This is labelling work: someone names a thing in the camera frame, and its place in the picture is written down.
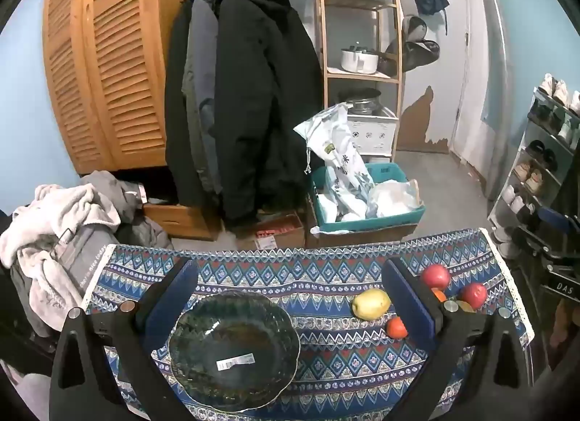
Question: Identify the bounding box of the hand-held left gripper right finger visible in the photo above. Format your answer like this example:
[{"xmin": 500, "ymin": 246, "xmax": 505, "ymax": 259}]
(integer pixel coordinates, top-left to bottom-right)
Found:
[{"xmin": 382, "ymin": 257, "xmax": 535, "ymax": 421}]

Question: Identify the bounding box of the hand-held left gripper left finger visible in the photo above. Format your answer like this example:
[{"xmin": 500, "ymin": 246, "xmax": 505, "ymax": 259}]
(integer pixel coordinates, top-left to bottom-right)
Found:
[{"xmin": 49, "ymin": 257, "xmax": 200, "ymax": 421}]

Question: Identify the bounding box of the small orange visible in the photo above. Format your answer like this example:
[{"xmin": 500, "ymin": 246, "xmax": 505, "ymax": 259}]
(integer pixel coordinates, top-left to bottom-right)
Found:
[{"xmin": 385, "ymin": 316, "xmax": 409, "ymax": 339}]

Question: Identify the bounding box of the dark glass bowl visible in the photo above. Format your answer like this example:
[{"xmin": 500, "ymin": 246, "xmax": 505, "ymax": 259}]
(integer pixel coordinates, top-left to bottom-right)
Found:
[{"xmin": 167, "ymin": 291, "xmax": 301, "ymax": 413}]

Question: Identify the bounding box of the red apple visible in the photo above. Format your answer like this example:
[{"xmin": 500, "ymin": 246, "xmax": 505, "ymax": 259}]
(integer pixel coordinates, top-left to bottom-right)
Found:
[
  {"xmin": 459, "ymin": 282, "xmax": 489, "ymax": 310},
  {"xmin": 419, "ymin": 264, "xmax": 452, "ymax": 291}
]

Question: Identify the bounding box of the yellow lemon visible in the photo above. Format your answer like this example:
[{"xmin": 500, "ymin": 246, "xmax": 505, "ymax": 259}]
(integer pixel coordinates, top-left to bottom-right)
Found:
[{"xmin": 352, "ymin": 288, "xmax": 392, "ymax": 321}]

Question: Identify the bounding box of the shoe rack with shoes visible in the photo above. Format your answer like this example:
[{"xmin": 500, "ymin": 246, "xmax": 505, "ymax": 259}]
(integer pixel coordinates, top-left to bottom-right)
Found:
[{"xmin": 493, "ymin": 73, "xmax": 580, "ymax": 259}]

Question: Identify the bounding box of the white shoe rack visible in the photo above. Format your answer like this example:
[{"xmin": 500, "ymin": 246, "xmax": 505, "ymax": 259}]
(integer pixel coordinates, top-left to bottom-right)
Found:
[{"xmin": 487, "ymin": 86, "xmax": 580, "ymax": 259}]

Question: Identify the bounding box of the wooden drawer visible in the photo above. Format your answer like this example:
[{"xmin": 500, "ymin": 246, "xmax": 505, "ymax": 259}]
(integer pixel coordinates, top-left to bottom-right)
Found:
[{"xmin": 142, "ymin": 203, "xmax": 224, "ymax": 241}]

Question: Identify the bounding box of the teal plastic crate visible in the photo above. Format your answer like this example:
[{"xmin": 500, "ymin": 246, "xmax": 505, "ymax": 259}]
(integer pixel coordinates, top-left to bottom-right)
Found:
[{"xmin": 310, "ymin": 163, "xmax": 427, "ymax": 234}]

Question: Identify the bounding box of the blue patterned tablecloth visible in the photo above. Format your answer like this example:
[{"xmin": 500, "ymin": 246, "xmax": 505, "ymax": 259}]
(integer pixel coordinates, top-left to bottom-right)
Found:
[{"xmin": 83, "ymin": 227, "xmax": 535, "ymax": 421}]

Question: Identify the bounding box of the clear plastic bag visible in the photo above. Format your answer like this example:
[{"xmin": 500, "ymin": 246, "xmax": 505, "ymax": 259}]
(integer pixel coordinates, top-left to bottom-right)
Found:
[{"xmin": 367, "ymin": 179, "xmax": 423, "ymax": 219}]

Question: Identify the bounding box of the grey clothes pile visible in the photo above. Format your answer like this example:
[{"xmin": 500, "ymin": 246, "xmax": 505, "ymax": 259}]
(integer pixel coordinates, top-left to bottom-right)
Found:
[{"xmin": 54, "ymin": 170, "xmax": 175, "ymax": 301}]

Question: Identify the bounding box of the cardboard box with red label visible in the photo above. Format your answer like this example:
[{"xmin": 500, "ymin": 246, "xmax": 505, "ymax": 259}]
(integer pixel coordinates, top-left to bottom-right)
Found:
[{"xmin": 236, "ymin": 210, "xmax": 306, "ymax": 251}]

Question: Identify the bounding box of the white fleece blanket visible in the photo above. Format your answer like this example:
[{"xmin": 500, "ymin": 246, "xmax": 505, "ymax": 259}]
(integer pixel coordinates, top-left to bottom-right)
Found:
[{"xmin": 0, "ymin": 184, "xmax": 121, "ymax": 309}]

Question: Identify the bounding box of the white printed rice bag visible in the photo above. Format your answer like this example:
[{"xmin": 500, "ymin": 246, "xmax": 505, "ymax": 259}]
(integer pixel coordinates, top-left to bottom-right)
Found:
[{"xmin": 294, "ymin": 103, "xmax": 378, "ymax": 223}]

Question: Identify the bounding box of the white patterned basket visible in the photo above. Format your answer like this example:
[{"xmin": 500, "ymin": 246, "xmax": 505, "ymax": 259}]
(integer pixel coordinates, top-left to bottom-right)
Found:
[{"xmin": 347, "ymin": 108, "xmax": 400, "ymax": 158}]

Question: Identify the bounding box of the black jacket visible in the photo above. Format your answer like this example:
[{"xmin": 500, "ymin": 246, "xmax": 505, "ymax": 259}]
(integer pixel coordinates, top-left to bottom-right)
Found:
[{"xmin": 164, "ymin": 0, "xmax": 202, "ymax": 210}]

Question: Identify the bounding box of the white door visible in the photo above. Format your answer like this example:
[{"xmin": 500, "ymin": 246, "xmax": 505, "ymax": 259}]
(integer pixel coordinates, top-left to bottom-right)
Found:
[{"xmin": 446, "ymin": 0, "xmax": 509, "ymax": 201}]

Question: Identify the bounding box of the metal pot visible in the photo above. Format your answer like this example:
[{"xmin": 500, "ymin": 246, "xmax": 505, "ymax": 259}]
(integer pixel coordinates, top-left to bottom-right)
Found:
[{"xmin": 337, "ymin": 88, "xmax": 382, "ymax": 115}]

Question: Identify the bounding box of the long black coat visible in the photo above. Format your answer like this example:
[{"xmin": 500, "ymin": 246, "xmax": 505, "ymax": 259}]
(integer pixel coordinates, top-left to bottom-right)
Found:
[{"xmin": 213, "ymin": 0, "xmax": 324, "ymax": 228}]

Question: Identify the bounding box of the grey jacket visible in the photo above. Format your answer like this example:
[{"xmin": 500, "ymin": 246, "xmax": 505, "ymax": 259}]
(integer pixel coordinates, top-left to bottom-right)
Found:
[{"xmin": 181, "ymin": 0, "xmax": 224, "ymax": 197}]

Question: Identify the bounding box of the dark baseball cap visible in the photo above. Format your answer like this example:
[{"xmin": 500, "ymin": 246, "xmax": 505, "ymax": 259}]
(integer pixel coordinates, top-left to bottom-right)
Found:
[
  {"xmin": 385, "ymin": 39, "xmax": 441, "ymax": 74},
  {"xmin": 401, "ymin": 16, "xmax": 429, "ymax": 44}
]

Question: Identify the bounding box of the white cooking pot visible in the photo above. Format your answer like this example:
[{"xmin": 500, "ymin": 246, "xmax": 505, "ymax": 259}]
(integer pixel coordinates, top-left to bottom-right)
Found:
[{"xmin": 341, "ymin": 44, "xmax": 380, "ymax": 75}]

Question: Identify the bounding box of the wooden louvered closet door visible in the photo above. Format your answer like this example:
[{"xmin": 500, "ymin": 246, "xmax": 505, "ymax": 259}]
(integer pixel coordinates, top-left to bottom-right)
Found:
[{"xmin": 42, "ymin": 0, "xmax": 195, "ymax": 176}]

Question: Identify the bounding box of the wooden shelf rack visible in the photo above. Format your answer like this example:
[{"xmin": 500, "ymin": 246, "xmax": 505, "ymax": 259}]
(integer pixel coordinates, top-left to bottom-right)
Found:
[{"xmin": 316, "ymin": 0, "xmax": 405, "ymax": 160}]

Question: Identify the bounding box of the black folded umbrella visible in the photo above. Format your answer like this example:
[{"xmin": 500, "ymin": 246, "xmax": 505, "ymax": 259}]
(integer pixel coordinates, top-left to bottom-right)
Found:
[{"xmin": 411, "ymin": 0, "xmax": 451, "ymax": 37}]

